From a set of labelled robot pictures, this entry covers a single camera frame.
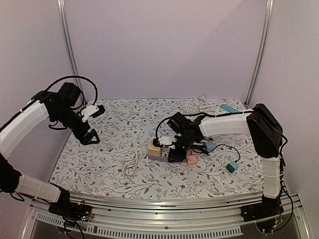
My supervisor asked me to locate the teal charger plug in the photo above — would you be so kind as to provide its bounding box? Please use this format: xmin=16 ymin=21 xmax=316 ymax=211
xmin=226 ymin=161 xmax=239 ymax=173

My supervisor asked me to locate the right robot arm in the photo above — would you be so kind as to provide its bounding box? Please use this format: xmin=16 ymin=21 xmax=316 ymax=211
xmin=167 ymin=104 xmax=288 ymax=217

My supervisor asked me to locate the beige cube socket adapter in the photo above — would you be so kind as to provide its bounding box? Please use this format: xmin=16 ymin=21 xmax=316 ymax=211
xmin=148 ymin=139 xmax=162 ymax=157

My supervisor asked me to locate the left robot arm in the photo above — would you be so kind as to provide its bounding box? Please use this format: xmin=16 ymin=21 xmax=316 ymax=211
xmin=0 ymin=79 xmax=105 ymax=216

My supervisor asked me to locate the teal power strip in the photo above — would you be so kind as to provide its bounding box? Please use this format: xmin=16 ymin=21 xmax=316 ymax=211
xmin=220 ymin=104 xmax=238 ymax=113

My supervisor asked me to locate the black charger cable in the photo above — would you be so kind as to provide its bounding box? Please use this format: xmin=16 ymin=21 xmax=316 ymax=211
xmin=189 ymin=143 xmax=241 ymax=164

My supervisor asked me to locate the right aluminium frame post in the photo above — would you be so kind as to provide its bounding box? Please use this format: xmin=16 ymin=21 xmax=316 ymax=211
xmin=244 ymin=0 xmax=274 ymax=107

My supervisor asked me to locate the floral table mat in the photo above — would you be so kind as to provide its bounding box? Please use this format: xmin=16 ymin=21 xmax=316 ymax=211
xmin=50 ymin=99 xmax=264 ymax=200

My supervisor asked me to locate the white power strip cable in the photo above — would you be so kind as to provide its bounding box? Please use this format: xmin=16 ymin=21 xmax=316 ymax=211
xmin=185 ymin=103 xmax=225 ymax=115

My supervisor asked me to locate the pink charger plug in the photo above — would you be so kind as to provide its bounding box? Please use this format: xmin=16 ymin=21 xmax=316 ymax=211
xmin=186 ymin=154 xmax=197 ymax=166

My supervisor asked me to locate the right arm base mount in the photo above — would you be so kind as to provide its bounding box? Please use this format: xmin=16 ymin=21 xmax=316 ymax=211
xmin=240 ymin=196 xmax=284 ymax=234

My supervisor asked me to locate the left aluminium frame post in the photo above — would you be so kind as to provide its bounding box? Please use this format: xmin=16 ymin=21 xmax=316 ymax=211
xmin=56 ymin=0 xmax=87 ymax=100

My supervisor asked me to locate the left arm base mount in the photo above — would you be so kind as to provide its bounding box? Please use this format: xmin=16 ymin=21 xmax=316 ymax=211
xmin=48 ymin=200 xmax=94 ymax=222

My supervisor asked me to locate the light blue charger plug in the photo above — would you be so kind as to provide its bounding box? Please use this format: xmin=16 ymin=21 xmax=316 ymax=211
xmin=204 ymin=141 xmax=216 ymax=152

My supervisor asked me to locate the aluminium front rail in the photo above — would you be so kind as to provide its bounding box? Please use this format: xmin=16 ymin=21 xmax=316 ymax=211
xmin=21 ymin=191 xmax=312 ymax=239

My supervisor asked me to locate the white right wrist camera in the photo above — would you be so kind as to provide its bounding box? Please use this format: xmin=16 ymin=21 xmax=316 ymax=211
xmin=153 ymin=136 xmax=177 ymax=149

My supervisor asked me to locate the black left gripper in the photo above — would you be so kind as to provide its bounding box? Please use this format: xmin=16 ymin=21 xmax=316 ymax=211
xmin=52 ymin=105 xmax=100 ymax=145

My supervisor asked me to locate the aluminium frame post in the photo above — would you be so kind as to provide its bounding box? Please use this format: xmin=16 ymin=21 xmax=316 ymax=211
xmin=244 ymin=0 xmax=274 ymax=107
xmin=56 ymin=0 xmax=87 ymax=100

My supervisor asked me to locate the purple power strip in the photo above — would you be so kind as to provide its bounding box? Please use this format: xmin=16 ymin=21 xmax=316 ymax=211
xmin=148 ymin=148 xmax=170 ymax=162

